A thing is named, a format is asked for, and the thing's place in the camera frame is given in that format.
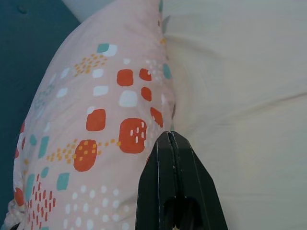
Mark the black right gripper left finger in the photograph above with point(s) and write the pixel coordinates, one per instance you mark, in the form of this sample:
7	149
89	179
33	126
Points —
153	182

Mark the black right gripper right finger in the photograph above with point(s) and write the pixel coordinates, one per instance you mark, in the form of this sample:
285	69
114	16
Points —
194	177

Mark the pink pillow with dot print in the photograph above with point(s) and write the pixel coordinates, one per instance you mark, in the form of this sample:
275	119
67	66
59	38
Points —
96	95

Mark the cream bed mattress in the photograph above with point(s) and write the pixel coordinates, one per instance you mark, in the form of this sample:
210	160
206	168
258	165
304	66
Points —
239	95

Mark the teal upholstered headboard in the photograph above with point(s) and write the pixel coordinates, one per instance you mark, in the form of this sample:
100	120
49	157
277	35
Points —
19	60

